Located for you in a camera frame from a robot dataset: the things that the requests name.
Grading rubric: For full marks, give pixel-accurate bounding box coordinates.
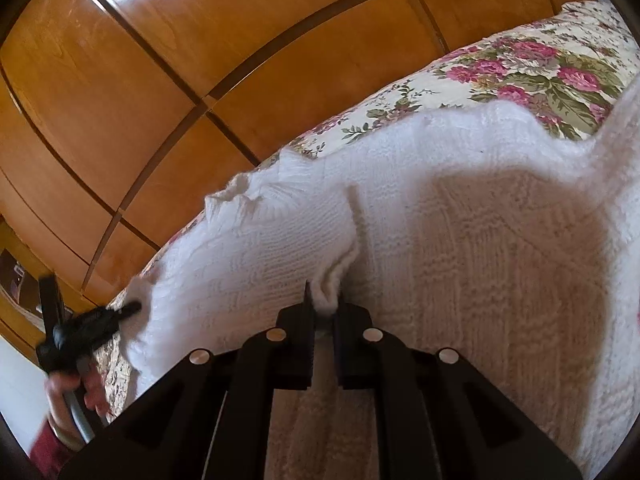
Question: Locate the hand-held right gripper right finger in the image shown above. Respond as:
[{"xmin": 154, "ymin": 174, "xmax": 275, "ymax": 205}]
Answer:
[{"xmin": 333, "ymin": 304, "xmax": 584, "ymax": 480}]

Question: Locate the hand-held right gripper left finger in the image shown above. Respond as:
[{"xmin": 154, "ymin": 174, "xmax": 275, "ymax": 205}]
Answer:
[{"xmin": 57, "ymin": 280, "xmax": 316, "ymax": 480}]

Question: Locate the wooden wardrobe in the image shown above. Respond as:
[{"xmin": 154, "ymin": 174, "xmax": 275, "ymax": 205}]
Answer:
[{"xmin": 0, "ymin": 0, "xmax": 601, "ymax": 361}]

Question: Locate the floral bedspread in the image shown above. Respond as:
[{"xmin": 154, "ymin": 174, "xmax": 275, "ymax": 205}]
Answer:
[{"xmin": 107, "ymin": 0, "xmax": 640, "ymax": 421}]

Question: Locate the person's left hand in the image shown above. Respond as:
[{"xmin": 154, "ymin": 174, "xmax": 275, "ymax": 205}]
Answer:
[{"xmin": 44, "ymin": 360, "xmax": 109, "ymax": 442}]

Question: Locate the person's left forearm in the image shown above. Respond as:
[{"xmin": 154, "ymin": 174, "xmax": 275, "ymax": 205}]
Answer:
[{"xmin": 29, "ymin": 416, "xmax": 77, "ymax": 480}]

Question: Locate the white knitted sweater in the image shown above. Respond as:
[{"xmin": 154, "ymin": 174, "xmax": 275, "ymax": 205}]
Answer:
[{"xmin": 120, "ymin": 67, "xmax": 640, "ymax": 480}]

